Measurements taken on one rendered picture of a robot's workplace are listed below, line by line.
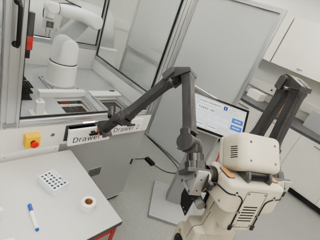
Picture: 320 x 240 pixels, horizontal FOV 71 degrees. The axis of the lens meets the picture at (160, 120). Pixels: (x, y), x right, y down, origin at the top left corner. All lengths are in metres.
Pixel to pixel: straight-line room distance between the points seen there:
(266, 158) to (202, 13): 2.21
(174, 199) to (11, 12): 2.02
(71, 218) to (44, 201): 0.15
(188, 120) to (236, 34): 1.76
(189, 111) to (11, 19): 0.81
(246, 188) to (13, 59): 1.08
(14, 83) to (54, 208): 0.59
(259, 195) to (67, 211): 0.83
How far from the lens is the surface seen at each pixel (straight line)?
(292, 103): 1.19
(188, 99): 1.04
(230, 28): 2.68
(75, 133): 1.41
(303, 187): 3.89
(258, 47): 2.52
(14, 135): 1.36
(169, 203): 2.46
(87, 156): 1.68
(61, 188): 1.25
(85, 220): 1.18
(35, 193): 1.26
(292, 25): 4.19
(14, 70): 1.19
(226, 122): 1.96
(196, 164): 0.90
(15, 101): 1.25
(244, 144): 0.92
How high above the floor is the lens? 1.69
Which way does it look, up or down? 25 degrees down
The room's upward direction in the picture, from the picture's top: 21 degrees clockwise
